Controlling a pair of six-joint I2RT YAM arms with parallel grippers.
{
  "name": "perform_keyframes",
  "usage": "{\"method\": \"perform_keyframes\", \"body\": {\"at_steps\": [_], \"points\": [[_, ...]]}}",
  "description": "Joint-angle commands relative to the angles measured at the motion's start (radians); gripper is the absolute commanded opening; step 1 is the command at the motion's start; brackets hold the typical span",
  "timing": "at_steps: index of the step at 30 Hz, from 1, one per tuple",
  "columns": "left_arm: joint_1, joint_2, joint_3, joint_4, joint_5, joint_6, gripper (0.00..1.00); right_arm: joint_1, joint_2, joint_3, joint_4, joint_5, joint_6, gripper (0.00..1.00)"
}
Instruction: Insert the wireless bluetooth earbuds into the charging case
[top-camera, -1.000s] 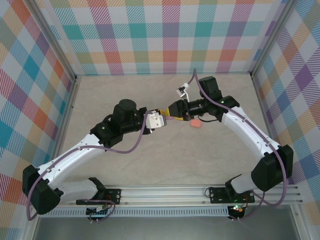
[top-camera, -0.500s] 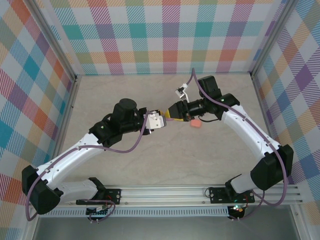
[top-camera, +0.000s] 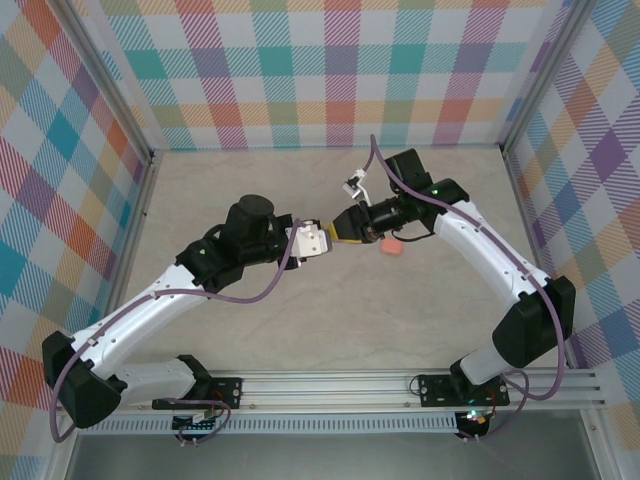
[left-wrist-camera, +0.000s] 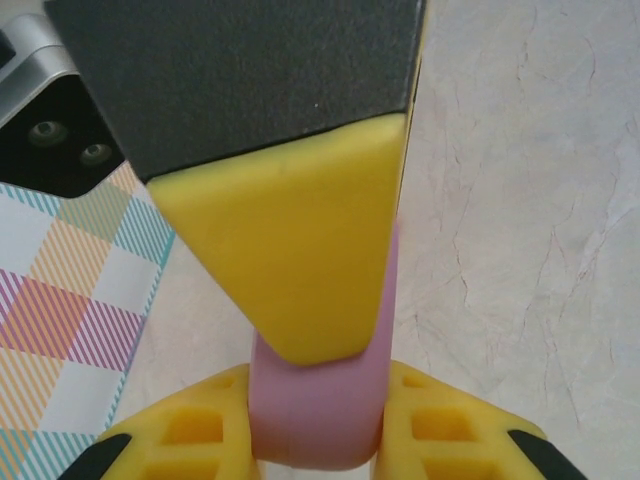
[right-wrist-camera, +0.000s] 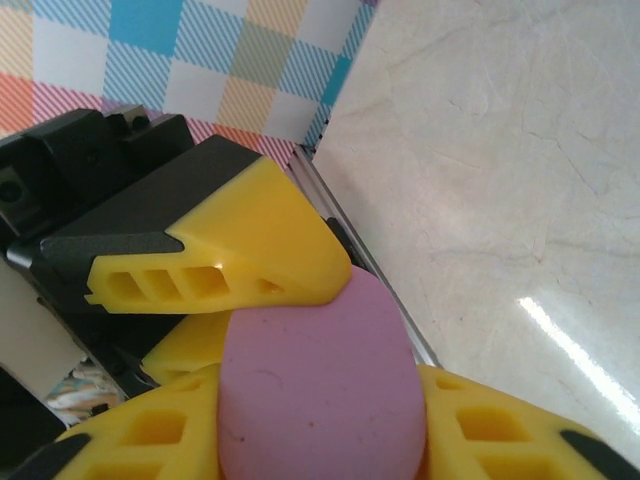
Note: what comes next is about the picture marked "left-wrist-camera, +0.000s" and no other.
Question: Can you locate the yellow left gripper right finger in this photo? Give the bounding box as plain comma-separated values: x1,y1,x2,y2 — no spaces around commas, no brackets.
374,359,594,480

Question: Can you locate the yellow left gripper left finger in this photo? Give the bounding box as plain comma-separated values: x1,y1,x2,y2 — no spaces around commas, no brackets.
67,362,261,480

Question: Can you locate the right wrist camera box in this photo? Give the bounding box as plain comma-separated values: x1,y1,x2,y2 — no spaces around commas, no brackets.
0,12,131,201

